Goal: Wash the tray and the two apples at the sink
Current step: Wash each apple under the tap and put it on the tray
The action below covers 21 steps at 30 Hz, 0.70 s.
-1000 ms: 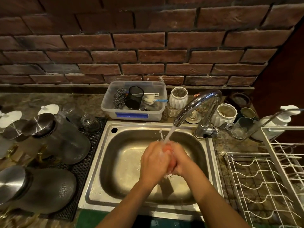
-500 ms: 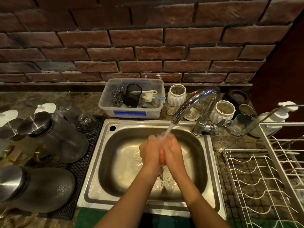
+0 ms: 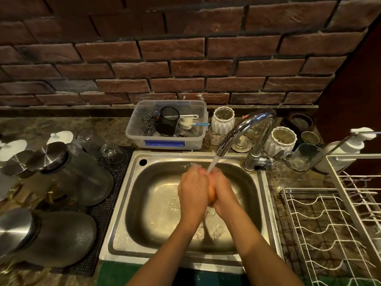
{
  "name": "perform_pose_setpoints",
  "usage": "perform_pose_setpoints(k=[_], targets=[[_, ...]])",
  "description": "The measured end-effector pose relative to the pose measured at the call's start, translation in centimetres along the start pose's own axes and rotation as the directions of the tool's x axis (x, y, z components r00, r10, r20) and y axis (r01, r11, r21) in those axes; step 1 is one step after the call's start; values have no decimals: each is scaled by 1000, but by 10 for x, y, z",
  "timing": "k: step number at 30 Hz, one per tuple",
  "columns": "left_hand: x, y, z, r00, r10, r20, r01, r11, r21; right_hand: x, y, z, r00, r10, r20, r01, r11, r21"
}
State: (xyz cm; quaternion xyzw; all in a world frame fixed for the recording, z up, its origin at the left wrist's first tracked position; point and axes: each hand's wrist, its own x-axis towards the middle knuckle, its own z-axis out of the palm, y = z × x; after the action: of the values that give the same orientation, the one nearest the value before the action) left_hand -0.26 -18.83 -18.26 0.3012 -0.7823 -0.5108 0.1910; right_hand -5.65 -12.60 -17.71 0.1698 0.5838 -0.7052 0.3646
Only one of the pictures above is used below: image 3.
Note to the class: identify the person's right hand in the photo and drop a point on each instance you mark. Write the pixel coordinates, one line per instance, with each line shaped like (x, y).
(225, 195)

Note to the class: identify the person's left hand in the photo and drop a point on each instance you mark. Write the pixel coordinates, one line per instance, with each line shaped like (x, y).
(193, 195)

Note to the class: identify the person's left fingers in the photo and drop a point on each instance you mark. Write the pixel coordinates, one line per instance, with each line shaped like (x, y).
(195, 173)

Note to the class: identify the person's right fingers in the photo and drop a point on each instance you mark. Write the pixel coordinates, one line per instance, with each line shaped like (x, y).
(216, 175)

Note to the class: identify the orange round fruit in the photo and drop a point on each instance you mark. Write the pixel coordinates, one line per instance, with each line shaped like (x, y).
(212, 192)

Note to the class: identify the person's right forearm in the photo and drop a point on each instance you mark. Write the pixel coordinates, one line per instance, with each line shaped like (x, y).
(259, 253)

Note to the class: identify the person's left forearm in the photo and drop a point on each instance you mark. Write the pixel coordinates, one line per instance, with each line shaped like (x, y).
(166, 256)

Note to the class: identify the small clear glass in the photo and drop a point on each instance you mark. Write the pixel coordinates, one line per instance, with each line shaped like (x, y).
(215, 136)

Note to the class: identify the clear plastic storage container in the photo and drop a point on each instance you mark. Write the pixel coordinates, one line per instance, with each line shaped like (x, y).
(166, 142)

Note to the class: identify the white bottle brush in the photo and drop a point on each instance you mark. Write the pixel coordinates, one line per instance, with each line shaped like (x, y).
(186, 122)

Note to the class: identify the white ribbed ceramic jar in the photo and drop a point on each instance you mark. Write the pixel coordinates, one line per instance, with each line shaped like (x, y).
(279, 141)
(222, 120)

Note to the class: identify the stainless steel sink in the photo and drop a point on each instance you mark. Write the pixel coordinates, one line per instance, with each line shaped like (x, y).
(148, 205)

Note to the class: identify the black mesh cup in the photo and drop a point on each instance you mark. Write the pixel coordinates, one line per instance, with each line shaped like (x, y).
(167, 122)

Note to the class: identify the chrome curved faucet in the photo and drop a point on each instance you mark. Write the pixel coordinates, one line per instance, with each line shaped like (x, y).
(248, 123)

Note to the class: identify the steel wool scrubber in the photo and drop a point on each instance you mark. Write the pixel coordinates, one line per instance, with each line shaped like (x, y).
(148, 128)
(149, 114)

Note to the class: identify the clear drinking glass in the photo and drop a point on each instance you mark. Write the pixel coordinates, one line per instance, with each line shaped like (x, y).
(113, 153)
(89, 142)

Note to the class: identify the clear glass mug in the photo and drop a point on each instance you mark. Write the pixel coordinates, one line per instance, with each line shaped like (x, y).
(300, 159)

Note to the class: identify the dark round bowl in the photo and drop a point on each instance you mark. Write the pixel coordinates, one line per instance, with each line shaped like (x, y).
(299, 122)

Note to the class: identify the small dark cup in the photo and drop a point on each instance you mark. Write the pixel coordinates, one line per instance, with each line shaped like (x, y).
(310, 137)

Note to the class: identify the black rubber drying mat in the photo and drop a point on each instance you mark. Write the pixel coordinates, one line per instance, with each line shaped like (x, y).
(102, 217)

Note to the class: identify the green floor mat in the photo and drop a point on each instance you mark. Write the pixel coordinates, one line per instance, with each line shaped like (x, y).
(119, 275)

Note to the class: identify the white pump bottle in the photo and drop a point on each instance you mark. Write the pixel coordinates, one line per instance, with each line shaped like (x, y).
(351, 145)

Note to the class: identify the white plastic lid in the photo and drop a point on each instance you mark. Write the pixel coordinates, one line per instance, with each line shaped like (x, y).
(13, 149)
(60, 137)

